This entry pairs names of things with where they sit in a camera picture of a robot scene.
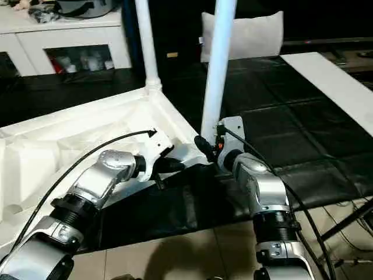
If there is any grey cushion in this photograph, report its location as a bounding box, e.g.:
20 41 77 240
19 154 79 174
200 10 285 64

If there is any black left wrist camera cable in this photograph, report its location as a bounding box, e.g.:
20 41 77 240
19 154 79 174
11 128 159 251

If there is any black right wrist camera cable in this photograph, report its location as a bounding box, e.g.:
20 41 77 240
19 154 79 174
223 127 336 280

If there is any beige plush toy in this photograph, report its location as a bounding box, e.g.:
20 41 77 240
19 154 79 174
13 0 38 12

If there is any black clutter pile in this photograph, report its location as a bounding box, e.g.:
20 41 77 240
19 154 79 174
29 5 61 25

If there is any white flat board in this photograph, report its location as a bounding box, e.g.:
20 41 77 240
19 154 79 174
280 51 373 138

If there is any white plastic table leg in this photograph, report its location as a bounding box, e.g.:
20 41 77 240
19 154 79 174
200 0 238 141
133 0 163 97

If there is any white plastic table top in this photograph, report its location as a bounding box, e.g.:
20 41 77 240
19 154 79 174
0 86 217 251

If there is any white glass-door cabinet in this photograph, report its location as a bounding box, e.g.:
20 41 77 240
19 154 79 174
0 5 132 77

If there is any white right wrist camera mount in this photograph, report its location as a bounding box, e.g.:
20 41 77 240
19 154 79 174
216 115 246 173

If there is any grey helmet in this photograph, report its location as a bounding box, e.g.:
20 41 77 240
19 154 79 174
57 0 122 19

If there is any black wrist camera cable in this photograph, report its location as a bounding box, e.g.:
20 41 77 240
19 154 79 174
11 128 159 251
223 127 336 280

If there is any black work mat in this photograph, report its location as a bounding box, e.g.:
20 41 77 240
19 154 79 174
0 55 373 251

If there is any black stand base bar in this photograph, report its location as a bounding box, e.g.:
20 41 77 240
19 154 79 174
320 197 373 243

